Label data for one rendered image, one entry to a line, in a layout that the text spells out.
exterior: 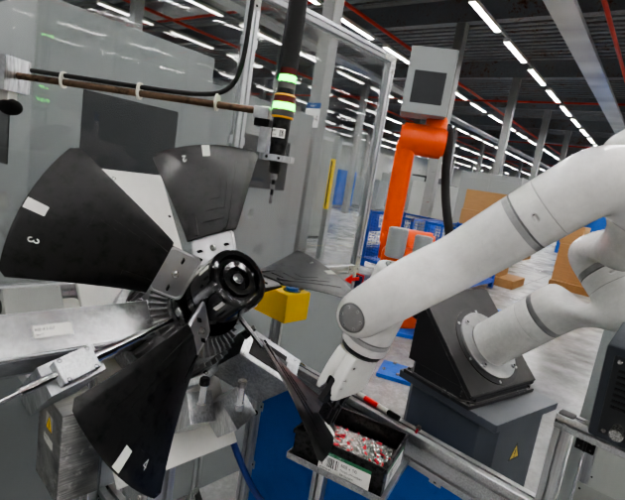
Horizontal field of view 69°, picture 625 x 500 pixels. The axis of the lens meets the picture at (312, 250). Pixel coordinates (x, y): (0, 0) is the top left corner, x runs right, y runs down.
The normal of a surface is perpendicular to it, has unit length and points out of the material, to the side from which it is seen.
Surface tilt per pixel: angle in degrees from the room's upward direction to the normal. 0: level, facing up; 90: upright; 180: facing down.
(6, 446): 90
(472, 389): 44
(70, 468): 90
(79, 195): 77
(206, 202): 56
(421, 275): 61
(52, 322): 50
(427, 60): 90
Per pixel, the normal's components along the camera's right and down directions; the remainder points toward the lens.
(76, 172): 0.49, -0.11
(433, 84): -0.18, 0.14
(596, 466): -0.68, 0.02
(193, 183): 0.03, -0.40
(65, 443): 0.72, 0.22
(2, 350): 0.65, -0.45
